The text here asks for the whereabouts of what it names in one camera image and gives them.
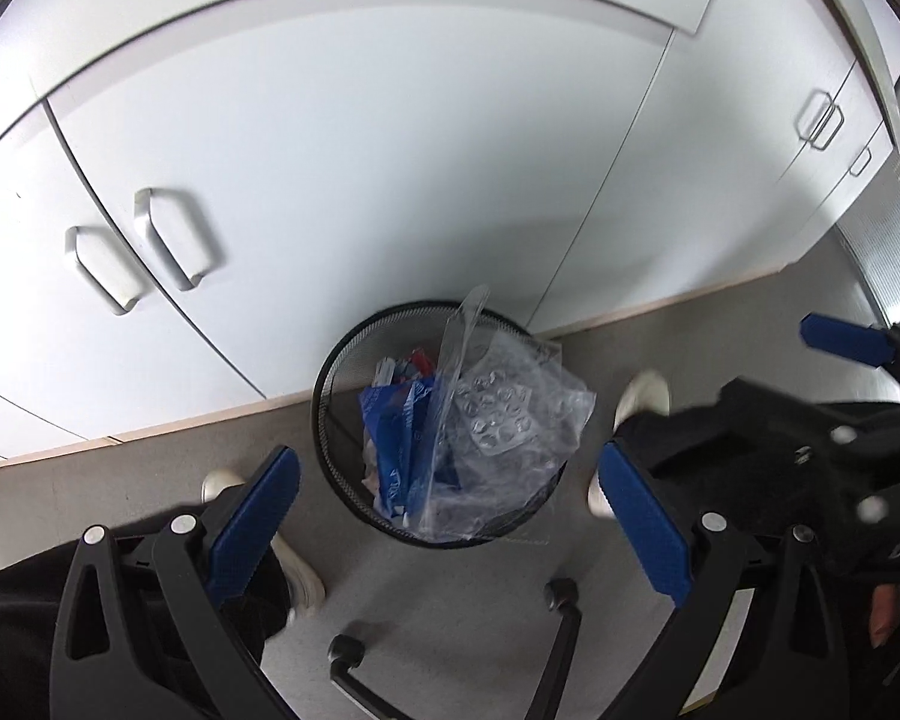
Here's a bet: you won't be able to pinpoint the person's right hand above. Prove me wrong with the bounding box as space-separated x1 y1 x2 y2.
868 583 900 650

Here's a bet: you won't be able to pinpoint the white base cabinet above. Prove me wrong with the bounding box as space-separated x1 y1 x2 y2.
0 0 900 467

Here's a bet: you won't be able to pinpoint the person's white shoe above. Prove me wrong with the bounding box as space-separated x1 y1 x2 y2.
201 468 328 620
586 370 673 519

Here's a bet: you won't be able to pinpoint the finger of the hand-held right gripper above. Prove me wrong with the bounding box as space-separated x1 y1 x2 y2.
718 379 872 482
799 313 900 410

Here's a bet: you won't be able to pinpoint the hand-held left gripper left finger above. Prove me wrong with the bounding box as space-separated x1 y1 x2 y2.
49 446 302 720

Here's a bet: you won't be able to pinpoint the clear plastic sheet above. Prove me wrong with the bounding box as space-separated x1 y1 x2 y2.
412 284 497 535

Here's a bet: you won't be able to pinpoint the blue snack bag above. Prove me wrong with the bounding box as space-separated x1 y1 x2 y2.
358 378 463 520

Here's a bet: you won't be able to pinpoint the black office chair base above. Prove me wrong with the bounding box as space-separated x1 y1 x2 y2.
328 577 581 720

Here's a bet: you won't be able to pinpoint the person's right white shoe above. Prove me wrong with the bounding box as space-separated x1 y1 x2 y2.
586 370 673 519

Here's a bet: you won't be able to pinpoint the black mesh trash bin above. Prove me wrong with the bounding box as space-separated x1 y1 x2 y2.
310 300 572 545

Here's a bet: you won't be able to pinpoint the person's left white shoe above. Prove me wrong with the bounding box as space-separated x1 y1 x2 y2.
201 468 328 620

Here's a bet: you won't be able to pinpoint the person's black trousers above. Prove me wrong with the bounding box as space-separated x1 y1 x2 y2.
0 382 900 720

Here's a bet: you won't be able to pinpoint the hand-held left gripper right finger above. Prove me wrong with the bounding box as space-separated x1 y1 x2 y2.
598 439 852 720

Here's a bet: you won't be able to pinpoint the clear plastic blister tray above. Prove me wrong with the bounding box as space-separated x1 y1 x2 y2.
450 330 598 535

